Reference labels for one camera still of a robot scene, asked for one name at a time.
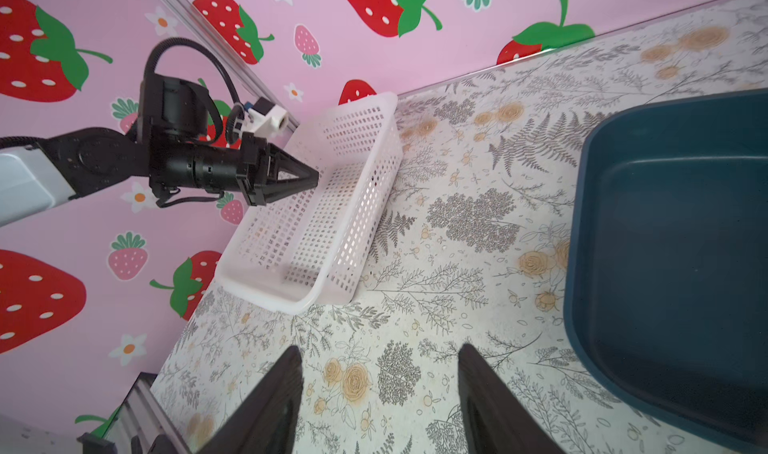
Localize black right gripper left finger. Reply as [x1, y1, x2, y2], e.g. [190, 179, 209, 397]
[199, 345, 303, 454]

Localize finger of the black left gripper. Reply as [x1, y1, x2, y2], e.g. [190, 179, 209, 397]
[263, 177, 318, 204]
[267, 143, 319, 184]

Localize white plastic mesh basket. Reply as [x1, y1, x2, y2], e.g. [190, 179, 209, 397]
[214, 92, 403, 315]

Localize teal plastic utensil tray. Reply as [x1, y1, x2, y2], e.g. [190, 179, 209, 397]
[564, 90, 767, 453]

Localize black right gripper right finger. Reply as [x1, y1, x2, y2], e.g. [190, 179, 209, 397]
[458, 343, 562, 454]

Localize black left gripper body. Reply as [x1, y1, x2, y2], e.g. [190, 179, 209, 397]
[236, 137, 274, 206]

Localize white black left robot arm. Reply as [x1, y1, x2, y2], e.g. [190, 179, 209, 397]
[1, 38, 320, 225]

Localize aluminium corner frame post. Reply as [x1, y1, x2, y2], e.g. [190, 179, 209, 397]
[160, 0, 288, 108]

